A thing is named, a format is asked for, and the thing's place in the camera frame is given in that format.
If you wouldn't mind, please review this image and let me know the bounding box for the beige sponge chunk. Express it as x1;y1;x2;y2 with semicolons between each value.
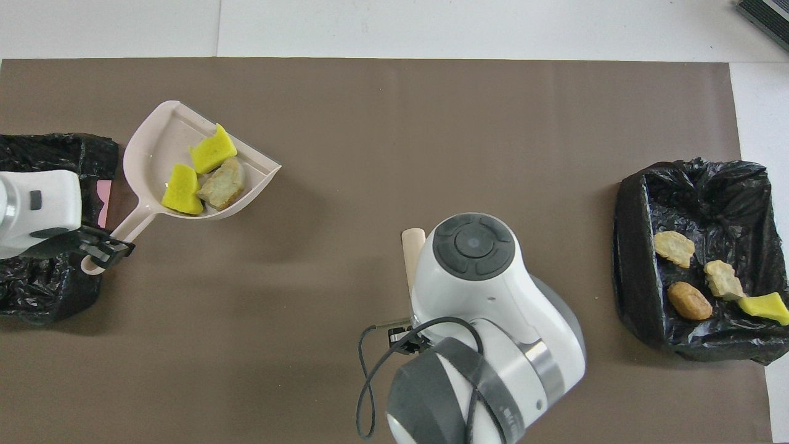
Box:
704;260;747;302
197;157;247;211
653;231;696;269

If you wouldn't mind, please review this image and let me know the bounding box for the beige brush with black bristles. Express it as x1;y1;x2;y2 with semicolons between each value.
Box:
401;228;427;297

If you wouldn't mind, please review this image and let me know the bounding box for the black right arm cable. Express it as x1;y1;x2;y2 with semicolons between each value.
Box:
356;316;512;444

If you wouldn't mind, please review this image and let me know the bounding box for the green and yellow sponge piece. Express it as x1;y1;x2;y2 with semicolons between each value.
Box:
161;163;204;216

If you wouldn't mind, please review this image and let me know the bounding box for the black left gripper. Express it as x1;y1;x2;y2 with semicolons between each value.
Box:
25;226;136;269

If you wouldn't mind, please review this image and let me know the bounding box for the beige plastic dustpan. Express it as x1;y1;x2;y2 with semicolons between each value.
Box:
81;101;282;275

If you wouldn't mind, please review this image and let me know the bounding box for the yellow notched sponge piece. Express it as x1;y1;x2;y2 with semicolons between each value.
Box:
189;123;238;175

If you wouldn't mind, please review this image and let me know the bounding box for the dark ribbed panel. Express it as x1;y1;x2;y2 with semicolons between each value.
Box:
737;0;789;53

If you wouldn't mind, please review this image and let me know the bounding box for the brown paper table mat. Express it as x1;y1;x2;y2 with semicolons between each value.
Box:
0;58;771;444

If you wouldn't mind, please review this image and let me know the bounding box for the black bag-lined pink bin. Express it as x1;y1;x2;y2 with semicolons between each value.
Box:
0;133;119;326

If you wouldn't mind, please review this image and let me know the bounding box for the orange-brown sponge chunk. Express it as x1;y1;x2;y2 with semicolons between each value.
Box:
667;281;714;321

